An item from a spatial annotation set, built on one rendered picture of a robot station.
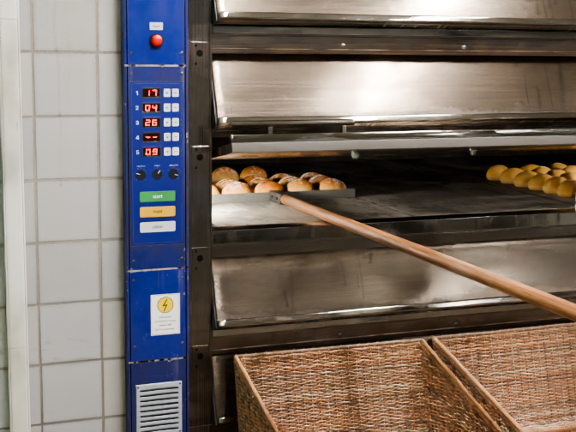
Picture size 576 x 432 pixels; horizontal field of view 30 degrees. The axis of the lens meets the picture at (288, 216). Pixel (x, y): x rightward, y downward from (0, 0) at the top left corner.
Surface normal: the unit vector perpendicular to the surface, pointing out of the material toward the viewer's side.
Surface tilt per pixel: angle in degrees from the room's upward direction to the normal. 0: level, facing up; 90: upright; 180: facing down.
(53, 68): 90
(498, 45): 90
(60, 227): 90
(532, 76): 70
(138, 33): 90
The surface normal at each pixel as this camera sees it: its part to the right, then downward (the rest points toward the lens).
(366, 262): 0.34, -0.19
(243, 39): 0.36, 0.15
